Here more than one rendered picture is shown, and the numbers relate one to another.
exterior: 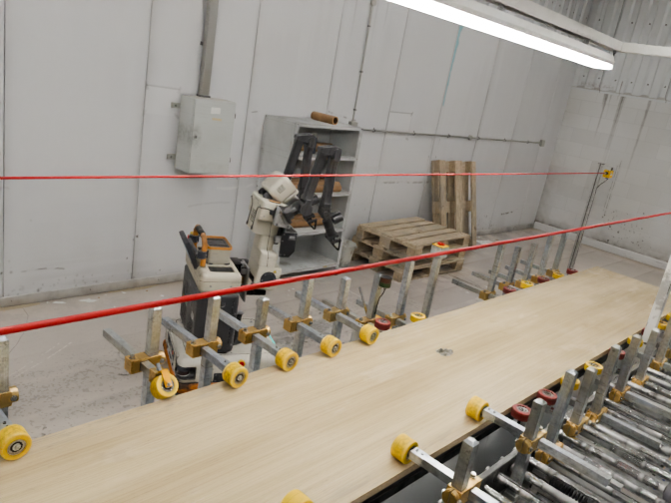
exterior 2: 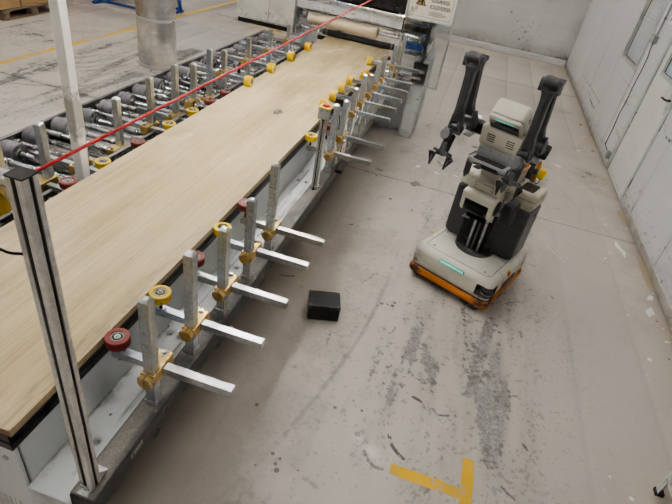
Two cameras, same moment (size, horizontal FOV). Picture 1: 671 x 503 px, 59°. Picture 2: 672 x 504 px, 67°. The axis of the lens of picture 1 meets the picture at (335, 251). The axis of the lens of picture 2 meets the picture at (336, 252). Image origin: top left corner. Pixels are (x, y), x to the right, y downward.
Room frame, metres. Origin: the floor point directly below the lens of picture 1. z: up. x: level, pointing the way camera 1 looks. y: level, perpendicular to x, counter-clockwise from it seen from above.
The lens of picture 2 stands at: (5.72, -1.84, 2.18)
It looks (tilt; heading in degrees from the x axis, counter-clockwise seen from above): 35 degrees down; 149
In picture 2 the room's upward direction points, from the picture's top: 11 degrees clockwise
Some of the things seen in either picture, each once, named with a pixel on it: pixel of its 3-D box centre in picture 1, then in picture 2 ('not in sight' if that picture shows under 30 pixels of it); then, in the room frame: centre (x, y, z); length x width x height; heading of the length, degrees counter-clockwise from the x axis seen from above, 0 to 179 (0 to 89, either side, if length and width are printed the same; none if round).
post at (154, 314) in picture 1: (150, 365); (380, 82); (1.92, 0.59, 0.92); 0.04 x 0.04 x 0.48; 49
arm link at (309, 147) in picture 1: (306, 168); (537, 121); (3.94, 0.29, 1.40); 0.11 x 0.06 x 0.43; 26
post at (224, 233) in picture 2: (526, 273); (223, 277); (4.17, -1.40, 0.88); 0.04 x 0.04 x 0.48; 49
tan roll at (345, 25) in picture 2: not in sight; (360, 28); (0.55, 1.08, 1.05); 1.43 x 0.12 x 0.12; 49
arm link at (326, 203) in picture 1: (329, 183); (464, 94); (3.55, 0.11, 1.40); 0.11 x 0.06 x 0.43; 26
